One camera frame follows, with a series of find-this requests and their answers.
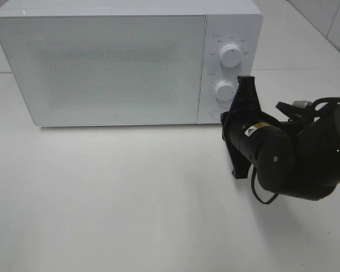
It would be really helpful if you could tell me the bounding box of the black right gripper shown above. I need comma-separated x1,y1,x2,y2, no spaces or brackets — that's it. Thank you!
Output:
220,76,294,179

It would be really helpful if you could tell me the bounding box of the round white door button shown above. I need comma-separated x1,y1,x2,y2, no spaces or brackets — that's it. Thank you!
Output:
211,107,229,122

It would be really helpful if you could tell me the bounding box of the white timer knob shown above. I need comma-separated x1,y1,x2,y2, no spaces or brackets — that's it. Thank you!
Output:
214,80,235,101

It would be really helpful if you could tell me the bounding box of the white microwave door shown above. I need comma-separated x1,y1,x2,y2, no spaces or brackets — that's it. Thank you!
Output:
0,15,206,126

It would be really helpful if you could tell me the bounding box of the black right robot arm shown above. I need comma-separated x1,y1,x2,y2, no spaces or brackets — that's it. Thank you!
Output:
220,76,340,201

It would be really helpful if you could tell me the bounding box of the upper white power knob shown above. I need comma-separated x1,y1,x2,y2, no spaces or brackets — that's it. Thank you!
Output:
219,42,243,68

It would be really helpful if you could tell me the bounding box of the white microwave oven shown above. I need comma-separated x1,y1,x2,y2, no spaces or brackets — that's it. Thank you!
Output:
0,1,263,126

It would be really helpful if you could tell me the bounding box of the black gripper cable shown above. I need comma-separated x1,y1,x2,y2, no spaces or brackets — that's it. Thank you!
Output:
250,97,340,205

